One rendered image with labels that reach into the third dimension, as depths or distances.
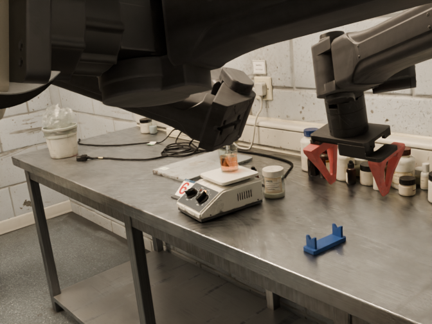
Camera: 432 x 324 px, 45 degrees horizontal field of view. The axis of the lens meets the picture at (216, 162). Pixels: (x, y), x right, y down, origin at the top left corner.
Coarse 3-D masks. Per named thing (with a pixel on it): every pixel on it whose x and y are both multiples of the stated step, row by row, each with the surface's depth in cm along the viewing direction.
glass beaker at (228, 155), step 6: (234, 144) 140; (222, 150) 137; (228, 150) 136; (234, 150) 137; (222, 156) 137; (228, 156) 137; (234, 156) 137; (222, 162) 138; (228, 162) 137; (234, 162) 138; (222, 168) 139; (228, 168) 138; (234, 168) 138
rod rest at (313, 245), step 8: (336, 232) 113; (312, 240) 108; (320, 240) 111; (328, 240) 111; (336, 240) 111; (344, 240) 112; (304, 248) 109; (312, 248) 108; (320, 248) 108; (328, 248) 109
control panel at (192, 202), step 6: (192, 186) 140; (198, 186) 138; (204, 186) 137; (198, 192) 136; (210, 192) 133; (216, 192) 132; (180, 198) 139; (186, 198) 137; (192, 198) 136; (210, 198) 131; (186, 204) 135; (192, 204) 133; (198, 204) 132; (204, 204) 130; (198, 210) 130
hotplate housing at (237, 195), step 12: (204, 180) 141; (252, 180) 137; (228, 192) 132; (240, 192) 134; (252, 192) 136; (180, 204) 137; (216, 204) 131; (228, 204) 133; (240, 204) 135; (252, 204) 137; (192, 216) 133; (204, 216) 129; (216, 216) 132
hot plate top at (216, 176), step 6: (240, 168) 142; (246, 168) 141; (204, 174) 140; (210, 174) 139; (216, 174) 139; (222, 174) 138; (228, 174) 138; (234, 174) 137; (240, 174) 137; (246, 174) 136; (252, 174) 136; (210, 180) 136; (216, 180) 134; (222, 180) 133; (228, 180) 133; (234, 180) 133; (240, 180) 134
